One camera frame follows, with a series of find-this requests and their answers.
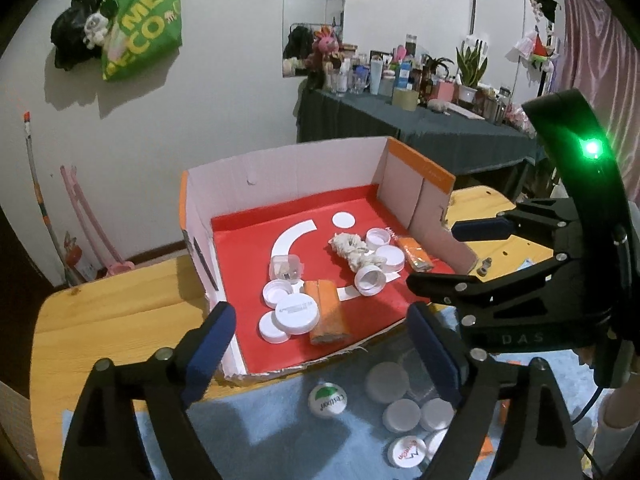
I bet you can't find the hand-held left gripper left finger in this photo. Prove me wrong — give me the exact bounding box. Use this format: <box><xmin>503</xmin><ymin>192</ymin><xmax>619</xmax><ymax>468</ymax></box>
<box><xmin>59</xmin><ymin>302</ymin><xmax>237</xmax><ymax>480</ymax></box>

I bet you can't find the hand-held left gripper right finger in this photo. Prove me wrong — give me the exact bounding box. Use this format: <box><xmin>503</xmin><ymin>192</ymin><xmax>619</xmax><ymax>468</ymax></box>
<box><xmin>407</xmin><ymin>302</ymin><xmax>583</xmax><ymax>480</ymax></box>

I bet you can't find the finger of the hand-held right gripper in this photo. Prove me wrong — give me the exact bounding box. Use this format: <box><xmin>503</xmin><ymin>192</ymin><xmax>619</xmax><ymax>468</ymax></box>
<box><xmin>406</xmin><ymin>255</ymin><xmax>576</xmax><ymax>318</ymax></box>
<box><xmin>452</xmin><ymin>199</ymin><xmax>581</xmax><ymax>242</ymax></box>

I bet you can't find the small orange packet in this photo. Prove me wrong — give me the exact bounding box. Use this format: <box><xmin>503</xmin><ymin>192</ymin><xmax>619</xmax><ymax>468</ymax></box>
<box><xmin>396</xmin><ymin>236</ymin><xmax>435</xmax><ymax>273</ymax></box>

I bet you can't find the plain white lid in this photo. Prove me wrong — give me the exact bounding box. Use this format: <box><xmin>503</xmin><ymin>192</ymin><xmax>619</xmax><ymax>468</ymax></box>
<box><xmin>382</xmin><ymin>400</ymin><xmax>422</xmax><ymax>433</ymax></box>
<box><xmin>365</xmin><ymin>362</ymin><xmax>410</xmax><ymax>405</ymax></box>
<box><xmin>424</xmin><ymin>427</ymin><xmax>451</xmax><ymax>461</ymax></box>
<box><xmin>419</xmin><ymin>399</ymin><xmax>455</xmax><ymax>432</ymax></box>
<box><xmin>257</xmin><ymin>311</ymin><xmax>293</xmax><ymax>345</ymax></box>

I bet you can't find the large white lid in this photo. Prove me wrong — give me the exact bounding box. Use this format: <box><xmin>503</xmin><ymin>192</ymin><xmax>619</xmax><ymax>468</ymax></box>
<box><xmin>273</xmin><ymin>294</ymin><xmax>319</xmax><ymax>336</ymax></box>

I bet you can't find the beige scrunchie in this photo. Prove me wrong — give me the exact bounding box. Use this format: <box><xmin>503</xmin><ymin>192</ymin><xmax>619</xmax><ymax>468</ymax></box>
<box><xmin>327</xmin><ymin>231</ymin><xmax>390</xmax><ymax>273</ymax></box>

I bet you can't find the clear plastic box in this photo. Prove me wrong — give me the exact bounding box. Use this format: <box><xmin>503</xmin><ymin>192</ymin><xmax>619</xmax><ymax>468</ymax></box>
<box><xmin>395</xmin><ymin>345</ymin><xmax>441</xmax><ymax>398</ymax></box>
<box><xmin>270</xmin><ymin>255</ymin><xmax>302</xmax><ymax>283</ymax></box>

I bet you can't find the large orange packet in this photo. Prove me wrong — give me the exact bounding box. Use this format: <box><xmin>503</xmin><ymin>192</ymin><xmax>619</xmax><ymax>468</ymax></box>
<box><xmin>302</xmin><ymin>280</ymin><xmax>352</xmax><ymax>347</ymax></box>

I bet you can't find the cardboard box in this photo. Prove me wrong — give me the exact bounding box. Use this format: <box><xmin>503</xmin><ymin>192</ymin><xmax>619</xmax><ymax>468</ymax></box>
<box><xmin>180</xmin><ymin>136</ymin><xmax>478</xmax><ymax>386</ymax></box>

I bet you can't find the person's right forearm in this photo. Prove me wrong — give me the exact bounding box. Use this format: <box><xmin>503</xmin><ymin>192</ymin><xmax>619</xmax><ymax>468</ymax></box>
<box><xmin>595</xmin><ymin>387</ymin><xmax>640</xmax><ymax>480</ymax></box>

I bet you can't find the light blue mat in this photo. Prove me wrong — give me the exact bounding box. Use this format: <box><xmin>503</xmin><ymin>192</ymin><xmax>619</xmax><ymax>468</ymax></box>
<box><xmin>62</xmin><ymin>332</ymin><xmax>608</xmax><ymax>480</ymax></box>

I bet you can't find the white lid red logo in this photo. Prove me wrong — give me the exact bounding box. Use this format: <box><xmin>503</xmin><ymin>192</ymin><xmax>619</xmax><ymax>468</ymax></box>
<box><xmin>387</xmin><ymin>435</ymin><xmax>427</xmax><ymax>470</ymax></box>

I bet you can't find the orange plastic piece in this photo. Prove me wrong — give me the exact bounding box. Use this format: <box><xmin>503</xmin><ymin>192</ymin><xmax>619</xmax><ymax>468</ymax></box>
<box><xmin>477</xmin><ymin>400</ymin><xmax>511</xmax><ymax>463</ymax></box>

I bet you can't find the white lid green logo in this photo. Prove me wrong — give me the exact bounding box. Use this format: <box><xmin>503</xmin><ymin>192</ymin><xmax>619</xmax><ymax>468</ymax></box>
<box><xmin>308</xmin><ymin>382</ymin><xmax>349</xmax><ymax>418</ymax></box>

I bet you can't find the dark cloth covered table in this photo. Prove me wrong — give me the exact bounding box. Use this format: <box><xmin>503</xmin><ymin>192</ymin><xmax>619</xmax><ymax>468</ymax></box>
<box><xmin>296</xmin><ymin>85</ymin><xmax>551</xmax><ymax>196</ymax></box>

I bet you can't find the potted green plant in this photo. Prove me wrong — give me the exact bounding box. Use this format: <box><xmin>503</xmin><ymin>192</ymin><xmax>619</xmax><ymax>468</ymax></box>
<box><xmin>456</xmin><ymin>40</ymin><xmax>490</xmax><ymax>103</ymax></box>

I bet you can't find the red green hanging ornament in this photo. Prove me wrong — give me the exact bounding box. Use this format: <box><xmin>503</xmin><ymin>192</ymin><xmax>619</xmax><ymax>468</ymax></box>
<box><xmin>527</xmin><ymin>32</ymin><xmax>557</xmax><ymax>68</ymax></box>

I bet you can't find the pink curtain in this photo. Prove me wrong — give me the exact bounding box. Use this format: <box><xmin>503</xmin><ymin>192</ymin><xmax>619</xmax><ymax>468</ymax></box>
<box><xmin>560</xmin><ymin>0</ymin><xmax>640</xmax><ymax>111</ymax></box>

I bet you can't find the pink plush doll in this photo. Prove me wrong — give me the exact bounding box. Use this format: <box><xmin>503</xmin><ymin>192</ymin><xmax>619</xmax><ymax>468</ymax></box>
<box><xmin>312</xmin><ymin>25</ymin><xmax>343</xmax><ymax>68</ymax></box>

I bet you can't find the orange white mop stick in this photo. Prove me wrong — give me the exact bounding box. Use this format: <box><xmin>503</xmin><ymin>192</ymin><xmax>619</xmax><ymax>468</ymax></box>
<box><xmin>22</xmin><ymin>110</ymin><xmax>71</xmax><ymax>288</ymax></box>

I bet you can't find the green shopping bag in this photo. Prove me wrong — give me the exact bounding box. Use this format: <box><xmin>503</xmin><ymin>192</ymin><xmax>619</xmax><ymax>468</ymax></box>
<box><xmin>101</xmin><ymin>0</ymin><xmax>183</xmax><ymax>82</ymax></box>

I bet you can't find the white plush toy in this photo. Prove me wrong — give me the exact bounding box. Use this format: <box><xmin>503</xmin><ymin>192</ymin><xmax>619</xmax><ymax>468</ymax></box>
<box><xmin>82</xmin><ymin>10</ymin><xmax>108</xmax><ymax>48</ymax></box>

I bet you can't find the black hanging bag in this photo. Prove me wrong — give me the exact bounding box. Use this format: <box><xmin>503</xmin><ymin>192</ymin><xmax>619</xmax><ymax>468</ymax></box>
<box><xmin>50</xmin><ymin>0</ymin><xmax>121</xmax><ymax>71</ymax></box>

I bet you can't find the black cable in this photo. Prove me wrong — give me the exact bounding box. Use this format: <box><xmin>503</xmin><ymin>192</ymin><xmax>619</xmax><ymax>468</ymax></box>
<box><xmin>570</xmin><ymin>385</ymin><xmax>608</xmax><ymax>480</ymax></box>

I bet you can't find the wall mirror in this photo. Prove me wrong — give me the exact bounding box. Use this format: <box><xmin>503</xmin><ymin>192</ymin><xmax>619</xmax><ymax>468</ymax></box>
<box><xmin>283</xmin><ymin>0</ymin><xmax>347</xmax><ymax>78</ymax></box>

